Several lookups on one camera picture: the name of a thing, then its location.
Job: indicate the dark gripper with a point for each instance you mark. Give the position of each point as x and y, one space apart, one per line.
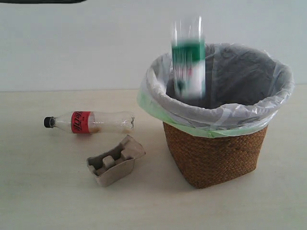
41 1

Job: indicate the red label cola bottle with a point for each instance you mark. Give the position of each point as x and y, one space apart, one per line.
89 122

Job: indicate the green label water bottle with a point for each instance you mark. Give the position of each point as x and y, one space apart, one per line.
188 57

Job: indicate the grey pulp cardboard tray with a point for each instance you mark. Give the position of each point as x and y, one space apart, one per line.
116 163

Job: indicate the green plastic bin liner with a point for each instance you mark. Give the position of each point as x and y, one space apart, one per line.
154 109

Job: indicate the white plastic bin liner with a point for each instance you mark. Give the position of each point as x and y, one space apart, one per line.
245 88

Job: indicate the woven brown wicker basket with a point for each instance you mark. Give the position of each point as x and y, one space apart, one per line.
205 162

